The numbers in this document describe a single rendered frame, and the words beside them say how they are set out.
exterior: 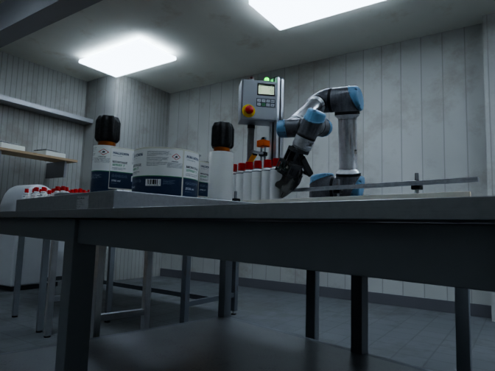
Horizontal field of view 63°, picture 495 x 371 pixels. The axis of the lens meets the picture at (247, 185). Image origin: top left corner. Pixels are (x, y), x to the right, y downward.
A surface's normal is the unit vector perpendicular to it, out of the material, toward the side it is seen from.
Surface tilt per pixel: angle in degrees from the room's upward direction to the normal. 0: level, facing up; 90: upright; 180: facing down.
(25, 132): 90
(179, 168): 90
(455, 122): 90
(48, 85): 90
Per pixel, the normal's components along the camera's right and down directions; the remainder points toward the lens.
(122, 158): 0.61, -0.07
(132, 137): 0.83, -0.04
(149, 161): -0.25, -0.11
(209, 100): -0.56, -0.11
